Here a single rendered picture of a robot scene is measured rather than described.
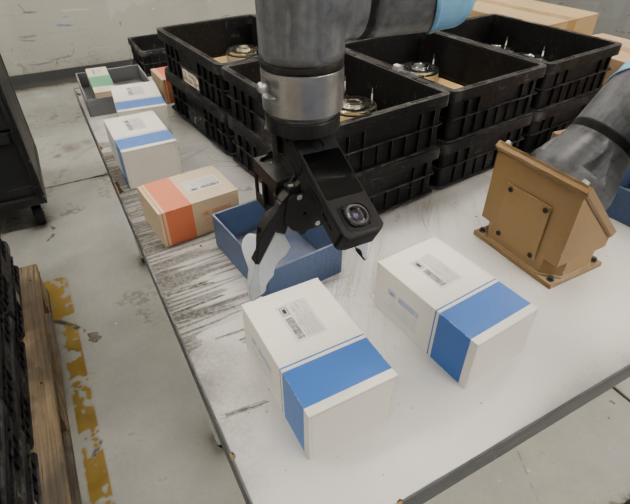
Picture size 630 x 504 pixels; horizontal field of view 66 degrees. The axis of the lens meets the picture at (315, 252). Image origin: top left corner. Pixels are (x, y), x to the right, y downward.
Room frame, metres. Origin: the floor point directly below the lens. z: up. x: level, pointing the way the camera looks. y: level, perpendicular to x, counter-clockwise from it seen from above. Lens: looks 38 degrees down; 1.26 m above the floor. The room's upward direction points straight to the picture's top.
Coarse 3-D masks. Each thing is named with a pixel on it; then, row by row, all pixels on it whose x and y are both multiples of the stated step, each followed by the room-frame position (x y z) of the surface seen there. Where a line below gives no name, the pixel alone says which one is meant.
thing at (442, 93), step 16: (240, 64) 1.08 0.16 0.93; (368, 64) 1.10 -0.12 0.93; (240, 80) 0.99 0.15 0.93; (416, 80) 0.98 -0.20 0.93; (256, 96) 0.93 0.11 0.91; (432, 96) 0.89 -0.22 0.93; (448, 96) 0.90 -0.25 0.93; (384, 112) 0.81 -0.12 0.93; (400, 112) 0.83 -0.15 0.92; (416, 112) 0.86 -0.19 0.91; (352, 128) 0.77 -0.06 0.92; (368, 128) 0.79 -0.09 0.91
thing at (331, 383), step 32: (288, 288) 0.51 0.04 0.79; (320, 288) 0.51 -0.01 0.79; (256, 320) 0.45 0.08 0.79; (288, 320) 0.45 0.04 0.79; (320, 320) 0.45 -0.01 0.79; (352, 320) 0.45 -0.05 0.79; (256, 352) 0.44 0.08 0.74; (288, 352) 0.40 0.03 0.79; (320, 352) 0.40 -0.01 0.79; (352, 352) 0.40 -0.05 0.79; (288, 384) 0.35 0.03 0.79; (320, 384) 0.35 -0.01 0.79; (352, 384) 0.35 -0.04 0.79; (384, 384) 0.35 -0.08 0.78; (288, 416) 0.35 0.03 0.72; (320, 416) 0.31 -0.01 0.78; (352, 416) 0.33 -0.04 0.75; (384, 416) 0.36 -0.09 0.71; (320, 448) 0.31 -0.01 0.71
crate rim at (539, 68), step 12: (444, 36) 1.32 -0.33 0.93; (348, 48) 1.20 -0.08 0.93; (480, 48) 1.22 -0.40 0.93; (492, 48) 1.20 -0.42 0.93; (372, 60) 1.11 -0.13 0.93; (528, 60) 1.11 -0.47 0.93; (408, 72) 1.03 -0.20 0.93; (516, 72) 1.03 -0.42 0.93; (528, 72) 1.04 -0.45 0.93; (540, 72) 1.06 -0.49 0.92; (432, 84) 0.96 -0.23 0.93; (480, 84) 0.96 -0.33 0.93; (492, 84) 0.97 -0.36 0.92; (504, 84) 0.99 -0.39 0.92; (516, 84) 1.02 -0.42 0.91; (456, 96) 0.92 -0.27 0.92; (468, 96) 0.93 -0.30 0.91; (480, 96) 0.96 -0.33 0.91
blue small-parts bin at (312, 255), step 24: (216, 216) 0.74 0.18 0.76; (240, 216) 0.76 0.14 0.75; (216, 240) 0.73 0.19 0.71; (240, 240) 0.74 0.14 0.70; (288, 240) 0.74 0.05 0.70; (312, 240) 0.73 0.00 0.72; (240, 264) 0.65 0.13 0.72; (288, 264) 0.59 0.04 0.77; (312, 264) 0.62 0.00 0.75; (336, 264) 0.65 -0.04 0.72
